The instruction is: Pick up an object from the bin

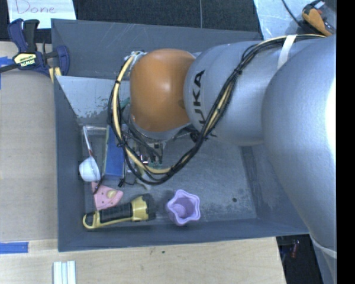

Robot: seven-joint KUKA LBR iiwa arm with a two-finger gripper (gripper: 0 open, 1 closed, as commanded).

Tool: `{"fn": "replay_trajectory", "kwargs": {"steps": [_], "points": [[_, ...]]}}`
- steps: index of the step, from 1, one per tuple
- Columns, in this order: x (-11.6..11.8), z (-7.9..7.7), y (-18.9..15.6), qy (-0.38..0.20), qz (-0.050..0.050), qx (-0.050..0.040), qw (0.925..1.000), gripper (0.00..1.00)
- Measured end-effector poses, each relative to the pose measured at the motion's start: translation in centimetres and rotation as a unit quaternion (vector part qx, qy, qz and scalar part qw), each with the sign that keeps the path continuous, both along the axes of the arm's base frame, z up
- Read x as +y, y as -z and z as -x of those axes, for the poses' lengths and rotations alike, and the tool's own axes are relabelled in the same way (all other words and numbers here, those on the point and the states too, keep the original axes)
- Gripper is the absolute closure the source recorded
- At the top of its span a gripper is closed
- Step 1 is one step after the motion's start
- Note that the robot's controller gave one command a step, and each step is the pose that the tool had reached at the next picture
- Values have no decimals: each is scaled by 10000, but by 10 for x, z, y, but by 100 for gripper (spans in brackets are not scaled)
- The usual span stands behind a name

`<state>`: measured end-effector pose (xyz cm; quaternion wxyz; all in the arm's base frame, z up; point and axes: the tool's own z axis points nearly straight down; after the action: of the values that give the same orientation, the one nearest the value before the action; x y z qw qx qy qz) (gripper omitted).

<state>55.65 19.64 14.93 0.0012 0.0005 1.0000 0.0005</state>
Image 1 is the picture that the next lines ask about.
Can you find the blue sponge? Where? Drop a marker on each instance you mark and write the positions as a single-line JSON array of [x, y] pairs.
[[114, 158]]

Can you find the clear plastic container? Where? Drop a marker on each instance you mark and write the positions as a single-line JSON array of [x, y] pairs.
[[96, 140]]

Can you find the purple flower-shaped cup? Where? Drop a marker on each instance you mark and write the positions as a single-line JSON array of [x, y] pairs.
[[183, 207]]

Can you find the pink toy cheese wedge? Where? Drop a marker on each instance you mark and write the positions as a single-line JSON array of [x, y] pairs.
[[106, 197]]

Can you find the yellow and black flashlight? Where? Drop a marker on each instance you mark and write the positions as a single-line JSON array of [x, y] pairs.
[[118, 213]]

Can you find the grey metal bin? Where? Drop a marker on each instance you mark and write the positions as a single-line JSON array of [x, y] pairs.
[[219, 182]]

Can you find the pale wood board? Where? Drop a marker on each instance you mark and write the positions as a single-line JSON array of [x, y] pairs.
[[26, 158]]

